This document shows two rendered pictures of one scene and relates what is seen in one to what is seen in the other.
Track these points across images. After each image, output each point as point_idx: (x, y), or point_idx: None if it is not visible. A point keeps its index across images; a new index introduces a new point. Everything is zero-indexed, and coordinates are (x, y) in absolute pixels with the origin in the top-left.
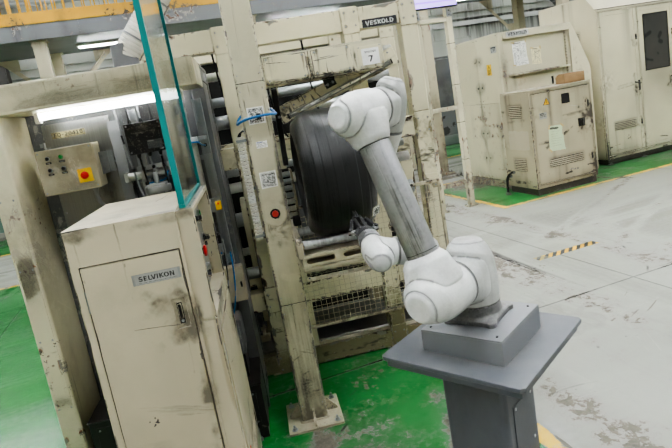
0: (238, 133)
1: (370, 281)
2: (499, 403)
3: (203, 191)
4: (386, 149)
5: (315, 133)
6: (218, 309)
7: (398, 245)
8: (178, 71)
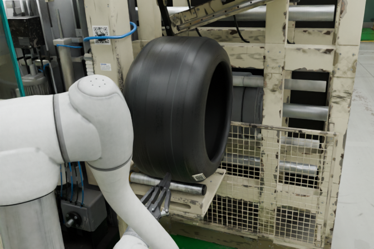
0: (145, 30)
1: (246, 195)
2: None
3: None
4: (14, 224)
5: (139, 76)
6: None
7: None
8: None
